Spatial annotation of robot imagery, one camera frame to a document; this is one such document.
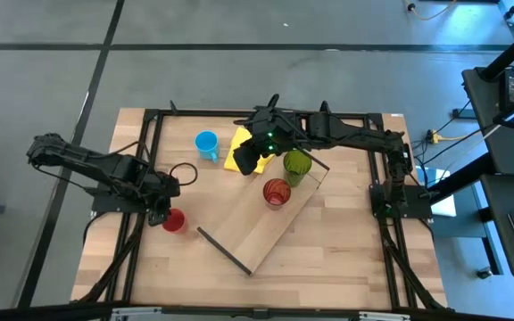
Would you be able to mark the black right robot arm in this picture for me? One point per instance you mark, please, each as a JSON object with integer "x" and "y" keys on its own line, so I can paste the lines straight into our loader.
{"x": 355, "y": 131}

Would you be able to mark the black diagonal pole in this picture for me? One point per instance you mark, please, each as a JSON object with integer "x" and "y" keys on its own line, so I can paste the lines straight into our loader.
{"x": 513, "y": 51}

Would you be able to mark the wooden shelf with black ends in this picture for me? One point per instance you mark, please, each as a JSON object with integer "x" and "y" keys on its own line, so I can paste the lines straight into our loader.
{"x": 248, "y": 227}

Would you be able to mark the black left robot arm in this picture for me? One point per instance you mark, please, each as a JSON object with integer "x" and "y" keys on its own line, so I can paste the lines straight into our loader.
{"x": 87, "y": 162}

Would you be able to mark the blue plastic mug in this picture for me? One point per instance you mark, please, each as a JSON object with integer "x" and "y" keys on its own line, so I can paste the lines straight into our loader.
{"x": 206, "y": 143}

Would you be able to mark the large red plastic cup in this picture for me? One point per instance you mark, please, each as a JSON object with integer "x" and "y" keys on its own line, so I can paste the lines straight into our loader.
{"x": 277, "y": 192}

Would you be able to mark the black aluminium table frame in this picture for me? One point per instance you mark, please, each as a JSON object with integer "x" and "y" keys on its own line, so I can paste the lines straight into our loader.
{"x": 185, "y": 114}

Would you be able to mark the black caster wheel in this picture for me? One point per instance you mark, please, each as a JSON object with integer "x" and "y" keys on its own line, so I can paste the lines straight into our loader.
{"x": 484, "y": 273}

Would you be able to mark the black desk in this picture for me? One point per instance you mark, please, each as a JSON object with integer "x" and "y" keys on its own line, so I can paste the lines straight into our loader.
{"x": 502, "y": 147}

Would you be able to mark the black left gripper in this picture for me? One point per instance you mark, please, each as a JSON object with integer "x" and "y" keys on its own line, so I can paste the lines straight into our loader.
{"x": 163, "y": 189}

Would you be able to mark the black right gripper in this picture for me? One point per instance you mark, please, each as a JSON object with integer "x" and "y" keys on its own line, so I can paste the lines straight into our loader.
{"x": 268, "y": 129}

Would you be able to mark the yellow cloth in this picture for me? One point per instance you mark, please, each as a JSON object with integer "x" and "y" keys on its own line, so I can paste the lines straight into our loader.
{"x": 234, "y": 156}

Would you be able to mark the yellow power strip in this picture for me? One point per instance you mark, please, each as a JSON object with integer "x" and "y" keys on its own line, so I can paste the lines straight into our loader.
{"x": 433, "y": 136}

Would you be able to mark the tall green plastic cup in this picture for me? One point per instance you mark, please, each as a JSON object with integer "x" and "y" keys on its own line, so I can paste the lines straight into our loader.
{"x": 297, "y": 165}

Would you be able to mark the small red plastic cup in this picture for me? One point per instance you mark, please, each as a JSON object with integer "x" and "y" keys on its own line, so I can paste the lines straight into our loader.
{"x": 176, "y": 221}

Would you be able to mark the black rail with silver brackets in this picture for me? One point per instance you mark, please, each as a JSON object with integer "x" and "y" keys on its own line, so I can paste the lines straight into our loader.
{"x": 257, "y": 313}

